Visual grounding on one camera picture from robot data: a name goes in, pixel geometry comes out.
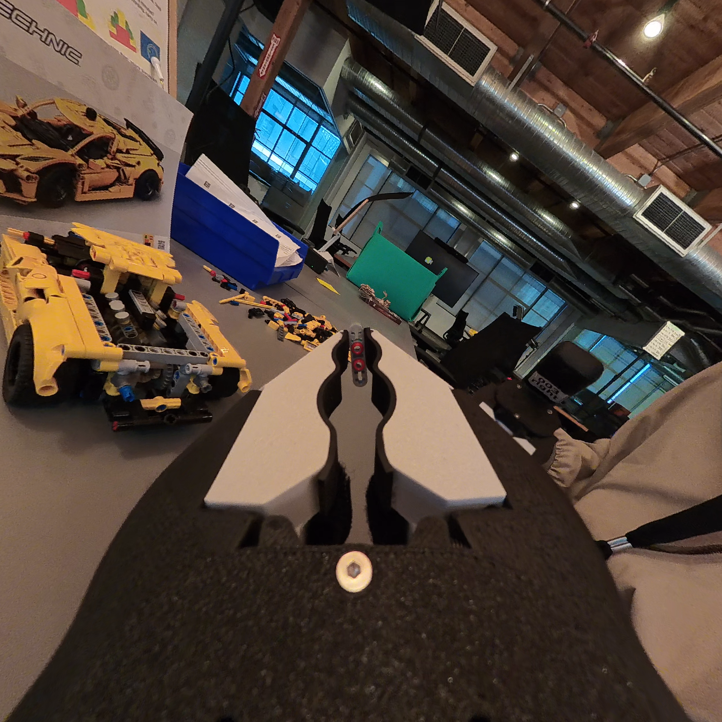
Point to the pile of yellow black bricks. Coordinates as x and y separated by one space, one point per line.
293 324

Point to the white notice board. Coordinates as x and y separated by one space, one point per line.
664 339

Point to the silver ventilation duct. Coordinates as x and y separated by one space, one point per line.
536 129

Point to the round ceiling lamp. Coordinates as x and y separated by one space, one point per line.
652 27

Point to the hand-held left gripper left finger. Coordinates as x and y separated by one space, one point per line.
271 445

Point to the green folding board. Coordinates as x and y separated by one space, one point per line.
389 276

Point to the black monitor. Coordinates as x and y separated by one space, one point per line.
445 271

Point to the person's right forearm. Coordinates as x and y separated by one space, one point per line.
637 440

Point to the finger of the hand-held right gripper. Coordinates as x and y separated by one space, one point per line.
488 410
522 444

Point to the black office chair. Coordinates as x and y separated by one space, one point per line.
496 344

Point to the car picture poster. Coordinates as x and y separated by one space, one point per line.
96 146

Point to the red and black brick pins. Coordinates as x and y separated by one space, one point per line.
221 276

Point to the black display panel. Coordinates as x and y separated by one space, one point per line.
220 135

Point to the yellow toy brick car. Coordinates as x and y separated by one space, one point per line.
67 327

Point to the blue storage bin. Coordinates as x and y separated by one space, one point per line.
225 237

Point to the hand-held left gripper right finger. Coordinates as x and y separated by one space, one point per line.
440 445

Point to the wooden desk lamp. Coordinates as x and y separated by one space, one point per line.
366 208

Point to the small wooden model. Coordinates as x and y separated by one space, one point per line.
381 302

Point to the person's beige jacket torso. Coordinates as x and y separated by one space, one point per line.
677 620

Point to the black electronic box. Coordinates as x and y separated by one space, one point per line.
317 259

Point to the white air vent grille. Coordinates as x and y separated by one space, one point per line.
673 221
460 39

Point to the white paper sheets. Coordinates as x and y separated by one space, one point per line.
225 189

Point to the yellow paper piece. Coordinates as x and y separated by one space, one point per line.
328 285

